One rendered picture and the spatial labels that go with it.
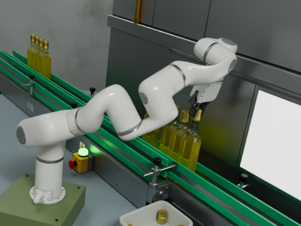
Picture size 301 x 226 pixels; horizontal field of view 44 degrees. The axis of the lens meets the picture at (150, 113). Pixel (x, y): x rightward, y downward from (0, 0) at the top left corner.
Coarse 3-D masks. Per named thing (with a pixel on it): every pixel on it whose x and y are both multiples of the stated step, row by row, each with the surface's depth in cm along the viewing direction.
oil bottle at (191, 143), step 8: (184, 136) 143; (192, 136) 141; (184, 144) 144; (192, 144) 141; (200, 144) 144; (184, 152) 144; (192, 152) 142; (184, 160) 145; (192, 160) 144; (192, 168) 146
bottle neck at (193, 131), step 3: (192, 120) 142; (192, 123) 141; (195, 123) 140; (198, 123) 141; (192, 126) 141; (195, 126) 141; (192, 129) 141; (195, 129) 141; (189, 132) 142; (192, 132) 142; (195, 132) 142
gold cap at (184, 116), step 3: (183, 111) 144; (186, 111) 144; (183, 114) 144; (186, 114) 143; (180, 117) 145; (183, 117) 144; (186, 117) 144; (180, 120) 145; (183, 120) 144; (186, 120) 144
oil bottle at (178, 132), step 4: (176, 128) 147; (180, 128) 146; (184, 128) 146; (188, 128) 147; (172, 132) 148; (176, 132) 146; (180, 132) 145; (184, 132) 145; (172, 136) 148; (176, 136) 146; (180, 136) 145; (172, 140) 148; (176, 140) 147; (180, 140) 145; (172, 144) 149; (176, 144) 147; (180, 144) 146; (172, 148) 149; (176, 148) 147; (180, 148) 146; (172, 152) 150; (176, 152) 148; (172, 156) 150; (176, 156) 148; (176, 160) 149
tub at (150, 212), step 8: (160, 200) 143; (144, 208) 137; (152, 208) 140; (160, 208) 143; (168, 208) 141; (128, 216) 132; (136, 216) 135; (144, 216) 138; (152, 216) 141; (168, 216) 141; (176, 216) 138; (184, 216) 136; (136, 224) 136; (144, 224) 139; (152, 224) 140; (168, 224) 141; (176, 224) 138; (184, 224) 135; (192, 224) 132
